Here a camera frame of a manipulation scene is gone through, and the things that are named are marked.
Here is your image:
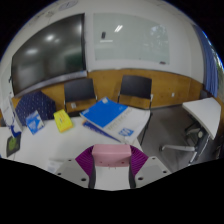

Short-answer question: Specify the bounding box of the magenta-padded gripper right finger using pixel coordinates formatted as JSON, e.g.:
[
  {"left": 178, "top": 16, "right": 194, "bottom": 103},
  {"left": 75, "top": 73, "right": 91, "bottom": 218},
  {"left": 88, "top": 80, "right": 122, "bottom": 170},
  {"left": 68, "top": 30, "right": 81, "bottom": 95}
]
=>
[{"left": 128, "top": 145, "right": 172, "bottom": 190}]

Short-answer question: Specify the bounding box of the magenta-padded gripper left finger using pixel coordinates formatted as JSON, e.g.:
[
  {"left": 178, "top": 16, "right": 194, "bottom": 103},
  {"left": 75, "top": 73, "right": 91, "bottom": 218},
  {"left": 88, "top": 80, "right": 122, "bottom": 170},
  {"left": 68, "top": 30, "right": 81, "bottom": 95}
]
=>
[{"left": 54, "top": 145, "right": 98, "bottom": 190}]

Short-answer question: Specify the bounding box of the pink charger block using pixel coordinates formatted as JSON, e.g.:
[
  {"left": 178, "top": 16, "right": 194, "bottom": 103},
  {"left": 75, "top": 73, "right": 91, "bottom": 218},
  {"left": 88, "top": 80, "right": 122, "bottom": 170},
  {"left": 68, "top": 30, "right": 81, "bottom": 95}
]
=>
[{"left": 91, "top": 143, "right": 133, "bottom": 168}]

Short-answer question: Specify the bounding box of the white power strip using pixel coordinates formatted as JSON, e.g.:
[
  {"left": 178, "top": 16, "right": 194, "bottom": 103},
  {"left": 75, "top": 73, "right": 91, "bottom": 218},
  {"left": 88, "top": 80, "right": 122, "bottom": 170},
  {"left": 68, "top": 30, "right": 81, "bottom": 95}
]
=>
[{"left": 46, "top": 159, "right": 65, "bottom": 173}]

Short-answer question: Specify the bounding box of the dark blue thin book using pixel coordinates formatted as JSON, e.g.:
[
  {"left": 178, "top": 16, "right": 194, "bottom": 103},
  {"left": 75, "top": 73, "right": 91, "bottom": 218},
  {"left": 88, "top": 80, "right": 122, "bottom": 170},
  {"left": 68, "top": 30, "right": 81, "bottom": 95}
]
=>
[{"left": 82, "top": 119, "right": 123, "bottom": 143}]

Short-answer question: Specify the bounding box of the yellow sticky note pad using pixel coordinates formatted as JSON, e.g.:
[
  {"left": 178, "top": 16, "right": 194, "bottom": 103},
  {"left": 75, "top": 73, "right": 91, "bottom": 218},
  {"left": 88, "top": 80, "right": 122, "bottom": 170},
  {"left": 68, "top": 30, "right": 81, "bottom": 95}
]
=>
[{"left": 53, "top": 108, "right": 75, "bottom": 134}]

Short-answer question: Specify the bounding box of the blue and white book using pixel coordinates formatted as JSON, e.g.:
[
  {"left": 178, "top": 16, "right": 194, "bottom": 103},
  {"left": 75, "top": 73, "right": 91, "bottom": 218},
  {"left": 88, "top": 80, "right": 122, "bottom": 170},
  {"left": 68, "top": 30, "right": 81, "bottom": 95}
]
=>
[{"left": 79, "top": 96, "right": 152, "bottom": 145}]

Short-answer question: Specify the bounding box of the blue tissue box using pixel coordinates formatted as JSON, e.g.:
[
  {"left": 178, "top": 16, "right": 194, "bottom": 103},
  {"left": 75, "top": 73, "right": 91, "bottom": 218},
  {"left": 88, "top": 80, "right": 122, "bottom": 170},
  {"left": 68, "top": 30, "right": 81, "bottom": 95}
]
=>
[{"left": 25, "top": 109, "right": 46, "bottom": 136}]

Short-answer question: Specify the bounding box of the black mouse pad green print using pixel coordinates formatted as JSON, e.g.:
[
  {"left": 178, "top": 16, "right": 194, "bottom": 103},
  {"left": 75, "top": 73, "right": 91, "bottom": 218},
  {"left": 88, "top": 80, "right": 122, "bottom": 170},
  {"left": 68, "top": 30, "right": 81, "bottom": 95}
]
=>
[{"left": 5, "top": 131, "right": 23, "bottom": 159}]

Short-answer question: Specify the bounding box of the black chair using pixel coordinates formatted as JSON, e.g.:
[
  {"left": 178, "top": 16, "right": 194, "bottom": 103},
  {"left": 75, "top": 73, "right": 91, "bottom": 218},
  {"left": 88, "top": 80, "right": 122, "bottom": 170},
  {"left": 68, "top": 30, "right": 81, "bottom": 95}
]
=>
[
  {"left": 117, "top": 74, "right": 155, "bottom": 110},
  {"left": 63, "top": 77, "right": 99, "bottom": 116}
]

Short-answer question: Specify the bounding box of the white side table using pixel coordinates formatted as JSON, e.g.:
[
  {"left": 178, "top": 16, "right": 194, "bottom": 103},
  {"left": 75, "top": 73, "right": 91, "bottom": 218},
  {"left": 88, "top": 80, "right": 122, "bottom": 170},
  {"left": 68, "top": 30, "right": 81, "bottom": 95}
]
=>
[{"left": 159, "top": 97, "right": 223, "bottom": 165}]

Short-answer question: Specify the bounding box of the blue curtain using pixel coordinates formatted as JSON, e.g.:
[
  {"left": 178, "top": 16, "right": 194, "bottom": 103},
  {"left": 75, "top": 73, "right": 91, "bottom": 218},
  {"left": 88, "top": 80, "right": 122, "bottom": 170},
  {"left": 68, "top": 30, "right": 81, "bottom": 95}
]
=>
[{"left": 193, "top": 24, "right": 221, "bottom": 98}]

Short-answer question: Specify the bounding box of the glass whiteboard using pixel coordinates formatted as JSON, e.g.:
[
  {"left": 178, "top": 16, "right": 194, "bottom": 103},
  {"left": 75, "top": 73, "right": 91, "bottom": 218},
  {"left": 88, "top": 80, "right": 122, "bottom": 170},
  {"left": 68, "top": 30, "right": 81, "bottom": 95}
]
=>
[{"left": 92, "top": 12, "right": 171, "bottom": 65}]

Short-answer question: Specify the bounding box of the round ceiling fixture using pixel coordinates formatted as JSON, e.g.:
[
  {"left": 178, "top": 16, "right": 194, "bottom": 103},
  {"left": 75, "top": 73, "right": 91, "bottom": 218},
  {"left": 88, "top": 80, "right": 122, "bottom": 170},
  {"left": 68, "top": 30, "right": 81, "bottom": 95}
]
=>
[{"left": 59, "top": 0, "right": 80, "bottom": 11}]

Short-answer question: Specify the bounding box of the large black wall display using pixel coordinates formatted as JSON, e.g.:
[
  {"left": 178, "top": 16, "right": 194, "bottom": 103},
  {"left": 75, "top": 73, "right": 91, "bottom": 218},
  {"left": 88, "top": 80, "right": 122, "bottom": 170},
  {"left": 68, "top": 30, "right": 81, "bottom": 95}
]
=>
[{"left": 9, "top": 13, "right": 88, "bottom": 98}]

